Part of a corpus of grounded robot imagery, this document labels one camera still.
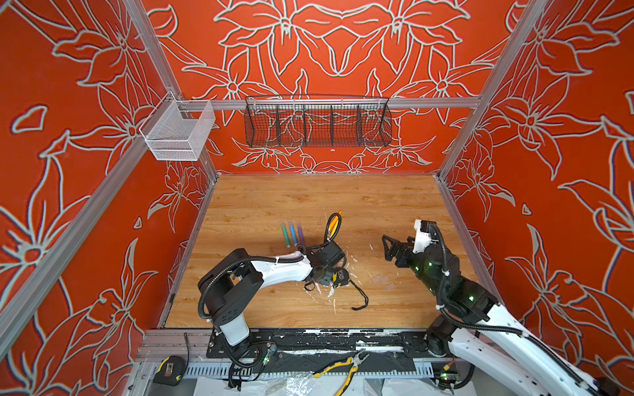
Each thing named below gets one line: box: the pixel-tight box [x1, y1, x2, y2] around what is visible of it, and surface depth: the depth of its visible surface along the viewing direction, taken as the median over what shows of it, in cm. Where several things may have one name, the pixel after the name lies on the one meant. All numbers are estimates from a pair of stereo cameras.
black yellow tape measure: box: [152, 355, 186, 387], surface depth 69 cm
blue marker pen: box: [288, 220, 299, 246], surface depth 100 cm
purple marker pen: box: [297, 221, 305, 246], surface depth 100 cm
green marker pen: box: [280, 221, 292, 249], surface depth 100 cm
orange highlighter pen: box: [328, 209, 343, 238], surface depth 102 cm
